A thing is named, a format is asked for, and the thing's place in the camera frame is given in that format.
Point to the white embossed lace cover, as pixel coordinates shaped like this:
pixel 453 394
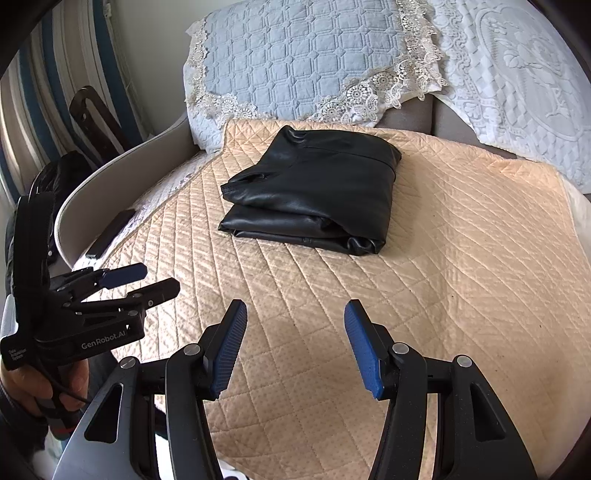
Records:
pixel 521 69

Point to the person's left hand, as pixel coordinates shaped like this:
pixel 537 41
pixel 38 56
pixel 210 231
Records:
pixel 23 383

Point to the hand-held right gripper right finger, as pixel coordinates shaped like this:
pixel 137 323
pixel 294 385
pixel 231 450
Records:
pixel 364 355

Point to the blue striped curtain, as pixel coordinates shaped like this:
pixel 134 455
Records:
pixel 41 92

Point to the beige quilted mat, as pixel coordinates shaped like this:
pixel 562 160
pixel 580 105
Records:
pixel 438 277

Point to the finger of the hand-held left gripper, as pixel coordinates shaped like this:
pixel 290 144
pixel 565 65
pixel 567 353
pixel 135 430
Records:
pixel 157 290
pixel 124 274

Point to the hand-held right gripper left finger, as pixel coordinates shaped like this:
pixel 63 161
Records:
pixel 228 350

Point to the dark wooden chair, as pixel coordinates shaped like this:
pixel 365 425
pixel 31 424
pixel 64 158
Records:
pixel 92 115

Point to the black phone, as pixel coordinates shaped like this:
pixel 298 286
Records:
pixel 111 233

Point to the white lace seat cover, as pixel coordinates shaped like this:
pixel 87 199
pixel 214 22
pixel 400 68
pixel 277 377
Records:
pixel 157 194

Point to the blue quilted lace-trimmed cover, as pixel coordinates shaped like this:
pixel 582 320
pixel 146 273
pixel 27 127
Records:
pixel 300 55

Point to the black leather jacket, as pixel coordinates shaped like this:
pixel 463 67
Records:
pixel 314 194

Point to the grey sofa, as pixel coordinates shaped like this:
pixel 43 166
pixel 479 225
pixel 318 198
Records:
pixel 115 170

